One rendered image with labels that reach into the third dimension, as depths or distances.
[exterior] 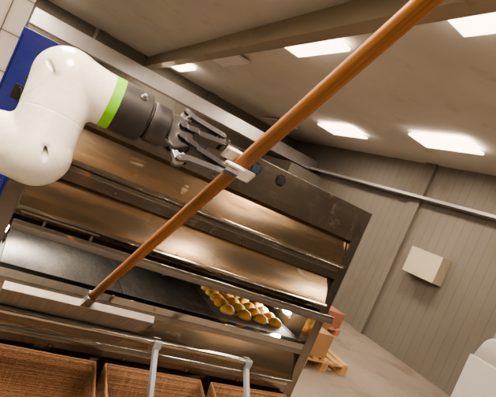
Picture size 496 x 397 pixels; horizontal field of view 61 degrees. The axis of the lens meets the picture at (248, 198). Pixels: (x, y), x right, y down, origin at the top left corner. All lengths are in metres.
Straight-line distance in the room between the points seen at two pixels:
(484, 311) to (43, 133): 8.84
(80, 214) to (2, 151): 1.37
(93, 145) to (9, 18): 0.58
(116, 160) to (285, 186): 0.92
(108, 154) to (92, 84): 1.31
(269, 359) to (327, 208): 0.98
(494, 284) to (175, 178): 7.74
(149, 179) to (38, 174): 1.40
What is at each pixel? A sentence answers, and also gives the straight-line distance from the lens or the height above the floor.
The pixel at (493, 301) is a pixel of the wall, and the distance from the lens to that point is 9.15.
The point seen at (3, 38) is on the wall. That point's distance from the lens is 2.03.
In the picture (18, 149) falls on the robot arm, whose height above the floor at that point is 1.83.
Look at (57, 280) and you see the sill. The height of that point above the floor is 1.18.
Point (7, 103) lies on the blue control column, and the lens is 1.99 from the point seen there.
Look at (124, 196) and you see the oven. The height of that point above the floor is 1.65.
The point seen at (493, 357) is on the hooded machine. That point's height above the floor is 1.09.
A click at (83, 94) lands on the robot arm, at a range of 0.74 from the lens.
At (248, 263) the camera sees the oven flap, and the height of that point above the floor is 1.55.
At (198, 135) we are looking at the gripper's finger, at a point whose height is 1.97.
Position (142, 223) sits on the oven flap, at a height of 1.56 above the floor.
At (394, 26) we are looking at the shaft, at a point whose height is 2.20.
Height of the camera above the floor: 1.91
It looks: 1 degrees down
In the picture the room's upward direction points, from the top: 24 degrees clockwise
